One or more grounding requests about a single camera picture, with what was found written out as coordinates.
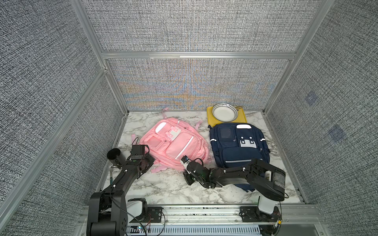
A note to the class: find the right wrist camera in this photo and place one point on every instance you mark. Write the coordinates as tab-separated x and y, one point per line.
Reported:
185	161

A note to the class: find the green handled fork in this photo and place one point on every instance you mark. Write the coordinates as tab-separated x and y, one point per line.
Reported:
111	174

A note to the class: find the black cup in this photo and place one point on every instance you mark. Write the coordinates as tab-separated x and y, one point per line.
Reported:
116	157

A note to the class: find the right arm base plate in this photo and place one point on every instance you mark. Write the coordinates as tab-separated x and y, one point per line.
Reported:
253	214

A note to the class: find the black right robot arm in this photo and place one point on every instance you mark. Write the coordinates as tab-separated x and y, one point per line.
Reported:
267	179

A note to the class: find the yellow cutting board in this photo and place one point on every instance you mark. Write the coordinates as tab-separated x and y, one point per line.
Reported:
212	121

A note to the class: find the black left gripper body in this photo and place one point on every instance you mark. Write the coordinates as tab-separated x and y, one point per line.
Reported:
147	160

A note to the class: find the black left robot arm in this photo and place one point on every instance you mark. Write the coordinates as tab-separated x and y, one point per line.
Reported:
108	214

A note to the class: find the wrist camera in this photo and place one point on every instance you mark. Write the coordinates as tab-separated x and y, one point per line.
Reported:
185	161
137	152

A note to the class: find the pink backpack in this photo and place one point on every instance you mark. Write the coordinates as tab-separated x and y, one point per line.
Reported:
171	139

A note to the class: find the navy blue backpack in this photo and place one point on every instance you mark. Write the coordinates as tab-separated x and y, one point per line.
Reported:
237	144

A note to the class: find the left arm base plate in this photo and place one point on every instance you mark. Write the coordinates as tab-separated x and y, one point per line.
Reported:
152	214

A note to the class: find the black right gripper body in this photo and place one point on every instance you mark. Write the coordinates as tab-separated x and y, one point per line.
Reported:
189	179

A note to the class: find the white bowl dotted rim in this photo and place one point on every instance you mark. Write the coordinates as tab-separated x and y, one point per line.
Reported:
225	112

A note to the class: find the aluminium mounting rail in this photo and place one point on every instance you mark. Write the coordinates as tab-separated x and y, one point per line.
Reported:
230	220

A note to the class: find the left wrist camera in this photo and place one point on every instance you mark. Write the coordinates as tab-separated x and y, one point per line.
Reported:
137	152

